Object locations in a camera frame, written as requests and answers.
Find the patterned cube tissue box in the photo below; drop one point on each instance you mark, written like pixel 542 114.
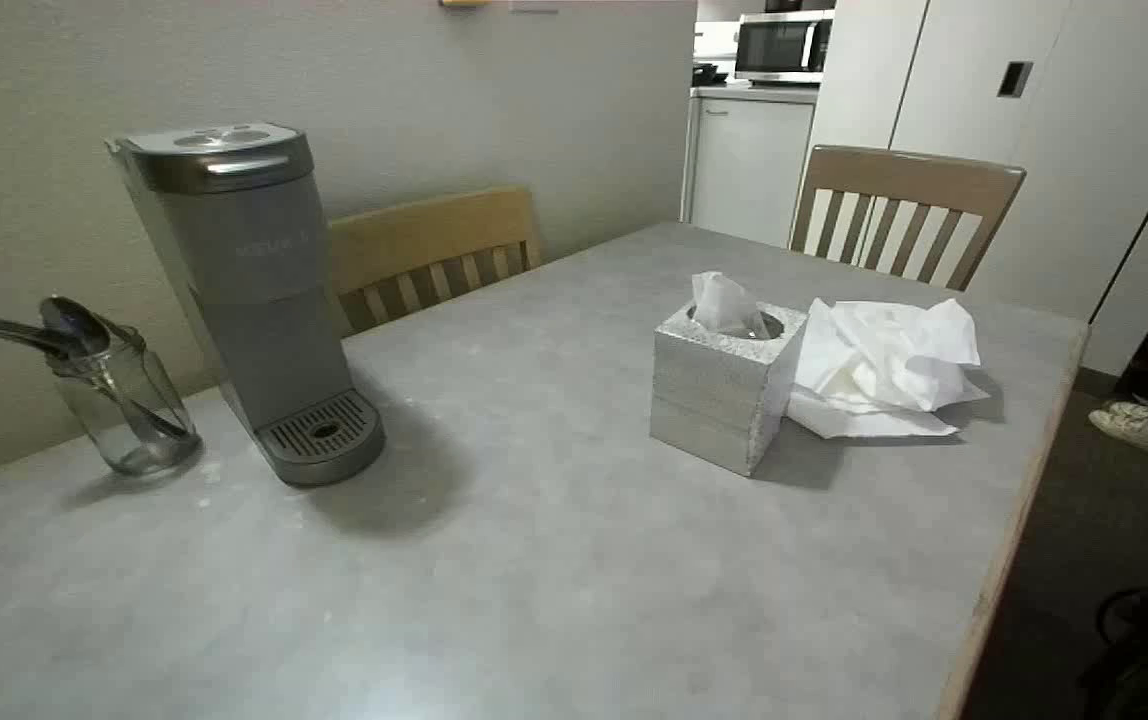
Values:
pixel 717 394

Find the crumpled white tissue pile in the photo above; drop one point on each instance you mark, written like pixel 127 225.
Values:
pixel 885 361

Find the wooden chair with solid backrest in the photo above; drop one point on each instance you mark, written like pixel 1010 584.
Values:
pixel 426 240

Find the white low cabinet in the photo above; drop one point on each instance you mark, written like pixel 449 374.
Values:
pixel 748 166

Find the grey pod coffee maker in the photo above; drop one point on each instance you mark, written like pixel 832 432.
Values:
pixel 253 283

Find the microwave oven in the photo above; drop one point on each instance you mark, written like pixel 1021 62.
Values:
pixel 776 44

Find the wooden chair with slatted backrest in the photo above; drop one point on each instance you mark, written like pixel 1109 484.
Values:
pixel 907 180

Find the clear glass jar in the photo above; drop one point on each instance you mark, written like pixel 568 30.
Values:
pixel 127 405

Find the metal spoon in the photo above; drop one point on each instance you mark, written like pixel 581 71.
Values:
pixel 72 320

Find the black wall plate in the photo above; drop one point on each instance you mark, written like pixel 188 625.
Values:
pixel 1015 78

